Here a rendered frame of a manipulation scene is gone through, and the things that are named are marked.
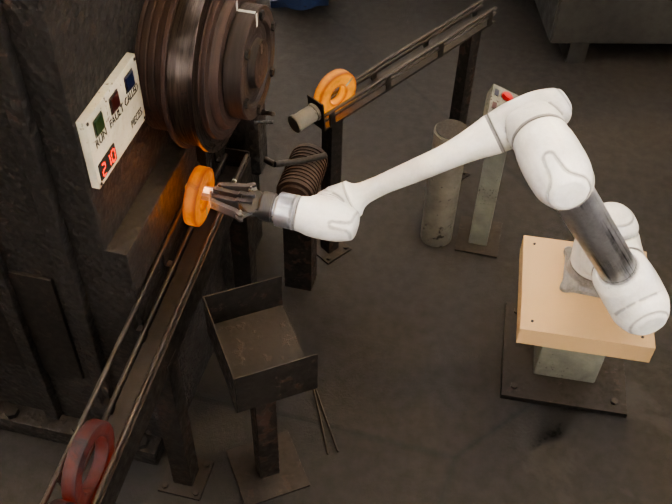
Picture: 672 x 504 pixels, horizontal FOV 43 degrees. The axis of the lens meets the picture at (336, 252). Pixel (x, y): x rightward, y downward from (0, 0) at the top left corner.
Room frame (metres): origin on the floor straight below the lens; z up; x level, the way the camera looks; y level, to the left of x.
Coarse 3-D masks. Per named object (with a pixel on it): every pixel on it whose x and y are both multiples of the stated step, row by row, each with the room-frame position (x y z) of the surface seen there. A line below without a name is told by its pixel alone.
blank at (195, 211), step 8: (200, 168) 1.63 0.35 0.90; (208, 168) 1.64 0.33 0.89; (192, 176) 1.59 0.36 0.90; (200, 176) 1.59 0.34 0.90; (208, 176) 1.63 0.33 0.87; (192, 184) 1.57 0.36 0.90; (200, 184) 1.57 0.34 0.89; (208, 184) 1.63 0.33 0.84; (192, 192) 1.55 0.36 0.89; (200, 192) 1.57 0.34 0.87; (184, 200) 1.54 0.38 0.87; (192, 200) 1.54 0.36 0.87; (200, 200) 1.57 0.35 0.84; (184, 208) 1.53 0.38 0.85; (192, 208) 1.53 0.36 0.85; (200, 208) 1.57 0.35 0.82; (208, 208) 1.62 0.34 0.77; (184, 216) 1.53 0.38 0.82; (192, 216) 1.52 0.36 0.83; (200, 216) 1.56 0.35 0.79; (192, 224) 1.53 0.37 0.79; (200, 224) 1.56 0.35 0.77
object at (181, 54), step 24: (192, 0) 1.71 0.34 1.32; (192, 24) 1.66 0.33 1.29; (168, 48) 1.63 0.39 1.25; (192, 48) 1.61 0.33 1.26; (168, 72) 1.60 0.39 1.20; (192, 72) 1.59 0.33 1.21; (168, 96) 1.59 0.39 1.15; (192, 96) 1.57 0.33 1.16; (192, 120) 1.57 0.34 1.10; (192, 144) 1.63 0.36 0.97; (216, 144) 1.68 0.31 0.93
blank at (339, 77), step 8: (336, 72) 2.23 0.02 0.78; (344, 72) 2.24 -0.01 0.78; (328, 80) 2.20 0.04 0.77; (336, 80) 2.21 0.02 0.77; (344, 80) 2.23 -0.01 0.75; (352, 80) 2.26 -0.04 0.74; (320, 88) 2.19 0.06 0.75; (328, 88) 2.19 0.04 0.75; (344, 88) 2.24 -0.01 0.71; (352, 88) 2.26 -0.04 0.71; (320, 96) 2.17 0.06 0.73; (328, 96) 2.19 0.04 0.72; (336, 96) 2.25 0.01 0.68; (344, 96) 2.24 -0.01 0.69; (328, 104) 2.19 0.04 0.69; (336, 104) 2.21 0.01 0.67
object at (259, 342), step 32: (256, 288) 1.41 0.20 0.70; (224, 320) 1.37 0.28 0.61; (256, 320) 1.38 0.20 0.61; (288, 320) 1.38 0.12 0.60; (224, 352) 1.19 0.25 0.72; (256, 352) 1.28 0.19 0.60; (288, 352) 1.29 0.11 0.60; (256, 384) 1.13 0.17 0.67; (288, 384) 1.16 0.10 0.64; (256, 416) 1.26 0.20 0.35; (256, 448) 1.28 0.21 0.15; (288, 448) 1.36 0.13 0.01; (256, 480) 1.25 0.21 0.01; (288, 480) 1.26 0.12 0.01
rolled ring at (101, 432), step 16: (80, 432) 0.94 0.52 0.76; (96, 432) 0.95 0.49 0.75; (112, 432) 1.00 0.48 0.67; (80, 448) 0.90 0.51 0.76; (96, 448) 0.97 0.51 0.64; (112, 448) 0.98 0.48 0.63; (64, 464) 0.87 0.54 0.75; (80, 464) 0.88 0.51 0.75; (96, 464) 0.95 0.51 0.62; (64, 480) 0.85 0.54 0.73; (80, 480) 0.86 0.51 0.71; (96, 480) 0.91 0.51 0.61; (64, 496) 0.83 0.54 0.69; (80, 496) 0.84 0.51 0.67
